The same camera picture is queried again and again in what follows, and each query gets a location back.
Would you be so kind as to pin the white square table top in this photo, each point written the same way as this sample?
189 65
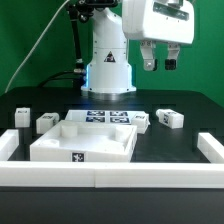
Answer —
70 141

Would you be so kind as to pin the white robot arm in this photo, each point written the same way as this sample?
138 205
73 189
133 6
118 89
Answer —
115 23

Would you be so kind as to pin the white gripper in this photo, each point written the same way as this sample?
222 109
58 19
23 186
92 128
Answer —
159 21

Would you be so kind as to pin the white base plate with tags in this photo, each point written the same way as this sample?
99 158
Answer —
104 116

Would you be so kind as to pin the white U-shaped fence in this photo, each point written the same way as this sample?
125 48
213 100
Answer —
103 175

